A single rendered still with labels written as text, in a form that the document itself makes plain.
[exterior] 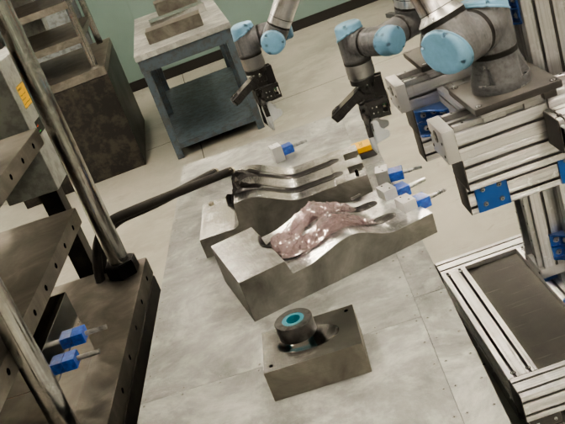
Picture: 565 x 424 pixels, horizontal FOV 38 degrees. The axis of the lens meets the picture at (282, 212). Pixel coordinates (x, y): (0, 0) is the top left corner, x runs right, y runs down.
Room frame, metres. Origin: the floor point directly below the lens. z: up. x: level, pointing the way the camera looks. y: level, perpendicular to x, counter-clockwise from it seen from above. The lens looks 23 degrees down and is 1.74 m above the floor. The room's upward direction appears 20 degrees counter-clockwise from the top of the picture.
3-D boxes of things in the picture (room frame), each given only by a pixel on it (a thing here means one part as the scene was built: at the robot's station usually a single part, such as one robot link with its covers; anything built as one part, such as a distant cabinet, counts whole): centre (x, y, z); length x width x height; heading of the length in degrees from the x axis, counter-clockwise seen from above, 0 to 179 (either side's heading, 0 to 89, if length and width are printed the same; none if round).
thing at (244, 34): (2.69, -0.08, 1.23); 0.09 x 0.08 x 0.11; 80
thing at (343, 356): (1.42, 0.04, 0.83); 0.20 x 0.15 x 0.07; 85
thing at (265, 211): (2.22, -0.02, 0.87); 0.50 x 0.26 x 0.14; 85
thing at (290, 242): (1.86, -0.07, 0.90); 0.26 x 0.18 x 0.08; 102
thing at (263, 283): (1.86, -0.07, 0.85); 0.50 x 0.26 x 0.11; 102
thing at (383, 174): (2.15, -0.35, 0.83); 0.13 x 0.05 x 0.05; 77
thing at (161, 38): (6.66, 0.27, 0.46); 1.90 x 0.70 x 0.92; 2
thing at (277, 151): (2.69, -0.10, 0.83); 0.13 x 0.05 x 0.05; 98
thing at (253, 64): (2.69, -0.08, 1.15); 0.08 x 0.08 x 0.05
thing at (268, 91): (2.69, -0.09, 1.07); 0.09 x 0.08 x 0.12; 98
